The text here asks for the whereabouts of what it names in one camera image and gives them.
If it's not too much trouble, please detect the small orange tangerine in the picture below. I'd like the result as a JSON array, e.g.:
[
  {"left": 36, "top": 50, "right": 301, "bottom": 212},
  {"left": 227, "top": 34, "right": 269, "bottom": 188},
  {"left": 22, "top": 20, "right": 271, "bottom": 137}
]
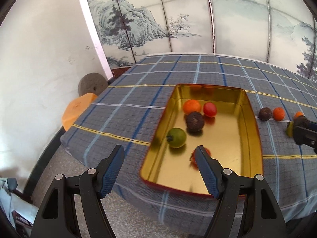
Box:
[{"left": 272, "top": 107, "right": 285, "bottom": 121}]

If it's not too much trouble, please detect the red tomato fruit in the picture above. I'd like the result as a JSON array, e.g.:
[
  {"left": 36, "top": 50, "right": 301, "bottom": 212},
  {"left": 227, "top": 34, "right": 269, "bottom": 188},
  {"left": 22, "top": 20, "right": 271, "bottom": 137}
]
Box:
[
  {"left": 190, "top": 147, "right": 211, "bottom": 170},
  {"left": 203, "top": 102, "right": 218, "bottom": 118}
]

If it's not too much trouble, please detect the green persimmon fruit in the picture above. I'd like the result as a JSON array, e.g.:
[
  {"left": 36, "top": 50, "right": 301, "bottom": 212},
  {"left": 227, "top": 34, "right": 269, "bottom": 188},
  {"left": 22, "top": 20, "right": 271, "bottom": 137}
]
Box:
[
  {"left": 286, "top": 121, "right": 293, "bottom": 138},
  {"left": 166, "top": 127, "right": 187, "bottom": 148}
]

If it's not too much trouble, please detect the large orange tangerine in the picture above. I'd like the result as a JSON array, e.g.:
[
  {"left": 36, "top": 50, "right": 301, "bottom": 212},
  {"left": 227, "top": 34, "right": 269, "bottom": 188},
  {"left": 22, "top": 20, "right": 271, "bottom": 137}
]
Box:
[{"left": 294, "top": 111, "right": 304, "bottom": 119}]

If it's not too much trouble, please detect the clutter pile on floor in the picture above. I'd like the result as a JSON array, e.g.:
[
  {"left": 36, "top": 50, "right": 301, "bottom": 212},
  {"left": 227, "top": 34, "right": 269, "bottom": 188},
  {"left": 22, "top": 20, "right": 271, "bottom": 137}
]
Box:
[{"left": 1, "top": 177, "right": 38, "bottom": 237}]

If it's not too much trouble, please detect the red gold toffee tin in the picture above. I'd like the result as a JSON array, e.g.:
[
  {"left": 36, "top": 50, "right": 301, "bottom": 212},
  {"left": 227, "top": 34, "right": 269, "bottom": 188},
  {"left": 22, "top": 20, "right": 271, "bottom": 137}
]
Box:
[{"left": 140, "top": 84, "right": 263, "bottom": 197}]

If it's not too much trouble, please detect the dark brown passion fruit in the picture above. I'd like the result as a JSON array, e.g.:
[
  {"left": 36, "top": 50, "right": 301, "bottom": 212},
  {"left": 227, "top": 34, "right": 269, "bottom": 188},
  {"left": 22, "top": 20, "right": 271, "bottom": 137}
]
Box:
[{"left": 186, "top": 112, "right": 205, "bottom": 132}]

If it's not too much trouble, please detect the landscape painted folding screen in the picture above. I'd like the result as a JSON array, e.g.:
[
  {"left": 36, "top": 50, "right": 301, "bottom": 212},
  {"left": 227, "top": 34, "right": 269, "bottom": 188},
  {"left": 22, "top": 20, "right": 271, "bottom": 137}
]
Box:
[{"left": 87, "top": 0, "right": 316, "bottom": 81}]

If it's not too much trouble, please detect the orange tangerine in tin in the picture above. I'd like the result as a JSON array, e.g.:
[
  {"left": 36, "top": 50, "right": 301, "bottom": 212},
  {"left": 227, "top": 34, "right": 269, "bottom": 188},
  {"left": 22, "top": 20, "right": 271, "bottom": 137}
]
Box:
[{"left": 183, "top": 99, "right": 201, "bottom": 115}]

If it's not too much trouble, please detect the blue plaid tablecloth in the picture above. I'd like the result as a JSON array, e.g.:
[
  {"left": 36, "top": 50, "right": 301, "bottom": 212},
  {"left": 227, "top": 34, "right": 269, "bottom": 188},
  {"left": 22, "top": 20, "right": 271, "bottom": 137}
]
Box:
[{"left": 61, "top": 54, "right": 316, "bottom": 235}]

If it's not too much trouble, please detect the round grey stone disc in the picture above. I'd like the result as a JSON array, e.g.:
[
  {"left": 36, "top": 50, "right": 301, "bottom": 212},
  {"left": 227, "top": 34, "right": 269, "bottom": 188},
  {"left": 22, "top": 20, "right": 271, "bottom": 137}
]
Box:
[{"left": 78, "top": 73, "right": 109, "bottom": 96}]

